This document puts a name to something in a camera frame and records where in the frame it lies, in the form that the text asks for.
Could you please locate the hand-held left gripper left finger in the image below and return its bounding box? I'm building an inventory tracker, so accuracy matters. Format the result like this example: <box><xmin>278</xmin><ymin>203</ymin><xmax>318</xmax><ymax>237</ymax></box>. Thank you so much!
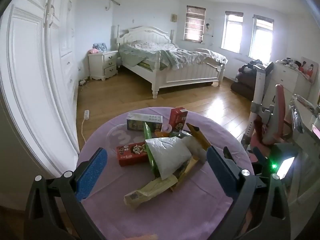
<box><xmin>24</xmin><ymin>147</ymin><xmax>108</xmax><ymax>240</ymax></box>

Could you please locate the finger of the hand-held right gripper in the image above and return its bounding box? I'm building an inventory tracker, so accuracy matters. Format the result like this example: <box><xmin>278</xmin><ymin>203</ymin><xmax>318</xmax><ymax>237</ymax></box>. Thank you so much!
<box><xmin>223</xmin><ymin>146</ymin><xmax>241</xmax><ymax>168</ymax></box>

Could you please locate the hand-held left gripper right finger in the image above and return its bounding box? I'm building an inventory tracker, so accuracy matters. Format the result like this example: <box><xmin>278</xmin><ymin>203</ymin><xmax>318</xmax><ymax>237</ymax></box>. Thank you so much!
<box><xmin>206</xmin><ymin>146</ymin><xmax>292</xmax><ymax>240</ymax></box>

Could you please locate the pink and grey chair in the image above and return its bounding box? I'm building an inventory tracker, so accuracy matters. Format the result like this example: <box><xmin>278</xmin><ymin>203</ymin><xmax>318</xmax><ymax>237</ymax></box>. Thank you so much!
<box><xmin>241</xmin><ymin>64</ymin><xmax>293</xmax><ymax>156</ymax></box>

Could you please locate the tan stick wrapper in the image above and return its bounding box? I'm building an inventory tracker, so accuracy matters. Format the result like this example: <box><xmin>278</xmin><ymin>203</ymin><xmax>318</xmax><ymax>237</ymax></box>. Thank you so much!
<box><xmin>170</xmin><ymin>156</ymin><xmax>201</xmax><ymax>192</ymax></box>

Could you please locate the orange-yellow wrapper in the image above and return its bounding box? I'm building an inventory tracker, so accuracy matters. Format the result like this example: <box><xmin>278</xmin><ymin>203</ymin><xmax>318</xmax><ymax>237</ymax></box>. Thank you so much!
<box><xmin>186</xmin><ymin>122</ymin><xmax>212</xmax><ymax>151</ymax></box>

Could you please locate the small red carton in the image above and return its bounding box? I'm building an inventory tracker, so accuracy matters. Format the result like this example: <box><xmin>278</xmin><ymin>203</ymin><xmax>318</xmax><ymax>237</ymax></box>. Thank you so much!
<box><xmin>116</xmin><ymin>142</ymin><xmax>149</xmax><ymax>167</ymax></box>

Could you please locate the grey desk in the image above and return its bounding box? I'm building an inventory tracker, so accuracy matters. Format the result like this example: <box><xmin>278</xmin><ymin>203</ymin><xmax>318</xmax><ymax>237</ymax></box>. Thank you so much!
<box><xmin>289</xmin><ymin>93</ymin><xmax>320</xmax><ymax>240</ymax></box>

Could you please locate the white plastic bag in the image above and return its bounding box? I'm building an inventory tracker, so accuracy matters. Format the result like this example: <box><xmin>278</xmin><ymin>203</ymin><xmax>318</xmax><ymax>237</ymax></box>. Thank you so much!
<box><xmin>145</xmin><ymin>137</ymin><xmax>192</xmax><ymax>181</ymax></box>

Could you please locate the beige barcode wrapper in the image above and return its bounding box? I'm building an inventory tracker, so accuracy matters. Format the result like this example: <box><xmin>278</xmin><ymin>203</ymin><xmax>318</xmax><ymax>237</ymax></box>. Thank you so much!
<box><xmin>123</xmin><ymin>174</ymin><xmax>179</xmax><ymax>209</ymax></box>

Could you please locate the green gum wrapper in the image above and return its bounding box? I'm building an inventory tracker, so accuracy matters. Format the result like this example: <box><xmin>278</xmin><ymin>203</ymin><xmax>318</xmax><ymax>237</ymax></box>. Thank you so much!
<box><xmin>143</xmin><ymin>122</ymin><xmax>159</xmax><ymax>177</ymax></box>

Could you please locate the tall red carton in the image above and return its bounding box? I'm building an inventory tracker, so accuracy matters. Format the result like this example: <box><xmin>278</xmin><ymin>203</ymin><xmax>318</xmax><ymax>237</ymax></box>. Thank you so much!
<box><xmin>168</xmin><ymin>107</ymin><xmax>189</xmax><ymax>132</ymax></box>

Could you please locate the round purple table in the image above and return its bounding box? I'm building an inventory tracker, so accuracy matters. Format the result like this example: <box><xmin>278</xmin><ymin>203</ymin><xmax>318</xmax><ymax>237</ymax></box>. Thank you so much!
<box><xmin>76</xmin><ymin>106</ymin><xmax>255</xmax><ymax>240</ymax></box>

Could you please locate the white and green carton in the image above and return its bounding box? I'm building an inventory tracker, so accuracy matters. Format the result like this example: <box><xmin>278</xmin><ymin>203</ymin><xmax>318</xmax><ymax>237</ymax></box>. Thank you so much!
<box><xmin>126</xmin><ymin>112</ymin><xmax>163</xmax><ymax>133</ymax></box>

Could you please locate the dark brown cushion pile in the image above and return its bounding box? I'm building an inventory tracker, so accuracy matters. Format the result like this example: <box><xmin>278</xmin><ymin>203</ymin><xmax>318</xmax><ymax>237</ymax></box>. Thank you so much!
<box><xmin>230</xmin><ymin>64</ymin><xmax>258</xmax><ymax>102</ymax></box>

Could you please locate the white dresser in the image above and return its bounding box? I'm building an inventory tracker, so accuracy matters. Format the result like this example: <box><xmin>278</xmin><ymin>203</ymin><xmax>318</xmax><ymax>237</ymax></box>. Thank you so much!
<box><xmin>264</xmin><ymin>61</ymin><xmax>313</xmax><ymax>101</ymax></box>

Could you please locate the white wooden bed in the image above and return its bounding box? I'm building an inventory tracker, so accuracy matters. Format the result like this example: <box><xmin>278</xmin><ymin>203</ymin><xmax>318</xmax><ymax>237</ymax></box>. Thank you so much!
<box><xmin>116</xmin><ymin>25</ymin><xmax>229</xmax><ymax>99</ymax></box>

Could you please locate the red figures poster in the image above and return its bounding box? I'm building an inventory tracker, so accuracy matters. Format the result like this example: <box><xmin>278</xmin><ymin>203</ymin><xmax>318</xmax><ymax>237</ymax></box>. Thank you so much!
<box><xmin>298</xmin><ymin>57</ymin><xmax>319</xmax><ymax>84</ymax></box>

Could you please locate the clothes pile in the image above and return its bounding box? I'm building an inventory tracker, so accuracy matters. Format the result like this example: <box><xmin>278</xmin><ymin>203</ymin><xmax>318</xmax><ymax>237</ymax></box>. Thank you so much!
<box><xmin>275</xmin><ymin>58</ymin><xmax>303</xmax><ymax>71</ymax></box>

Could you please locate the white nightstand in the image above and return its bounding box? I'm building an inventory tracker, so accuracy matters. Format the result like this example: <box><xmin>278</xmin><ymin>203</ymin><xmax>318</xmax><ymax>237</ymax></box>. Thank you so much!
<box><xmin>87</xmin><ymin>50</ymin><xmax>119</xmax><ymax>81</ymax></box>

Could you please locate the white wardrobe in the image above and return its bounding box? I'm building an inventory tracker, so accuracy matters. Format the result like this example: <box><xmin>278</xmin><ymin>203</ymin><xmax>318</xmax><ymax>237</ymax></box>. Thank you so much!
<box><xmin>0</xmin><ymin>0</ymin><xmax>81</xmax><ymax>180</ymax></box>

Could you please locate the floral green quilt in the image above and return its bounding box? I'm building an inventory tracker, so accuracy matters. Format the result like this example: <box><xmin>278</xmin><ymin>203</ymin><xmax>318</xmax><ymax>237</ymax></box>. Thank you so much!
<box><xmin>119</xmin><ymin>41</ymin><xmax>229</xmax><ymax>71</ymax></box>

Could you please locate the wide bright window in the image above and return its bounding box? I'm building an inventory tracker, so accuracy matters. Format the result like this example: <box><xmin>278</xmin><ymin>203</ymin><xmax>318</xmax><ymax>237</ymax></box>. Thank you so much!
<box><xmin>248</xmin><ymin>15</ymin><xmax>274</xmax><ymax>64</ymax></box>

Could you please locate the narrow bright window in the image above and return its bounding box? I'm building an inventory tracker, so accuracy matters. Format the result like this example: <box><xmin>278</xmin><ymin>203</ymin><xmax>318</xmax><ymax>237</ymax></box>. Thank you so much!
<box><xmin>221</xmin><ymin>11</ymin><xmax>244</xmax><ymax>54</ymax></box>

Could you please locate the window with brown blind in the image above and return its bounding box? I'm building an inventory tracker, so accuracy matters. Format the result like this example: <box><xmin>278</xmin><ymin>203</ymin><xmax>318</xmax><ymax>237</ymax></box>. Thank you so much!
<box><xmin>184</xmin><ymin>5</ymin><xmax>206</xmax><ymax>42</ymax></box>

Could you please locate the white power cable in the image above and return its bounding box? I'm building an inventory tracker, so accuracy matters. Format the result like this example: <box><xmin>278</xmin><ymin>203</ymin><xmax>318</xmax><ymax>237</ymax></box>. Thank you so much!
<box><xmin>80</xmin><ymin>119</ymin><xmax>87</xmax><ymax>144</ymax></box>

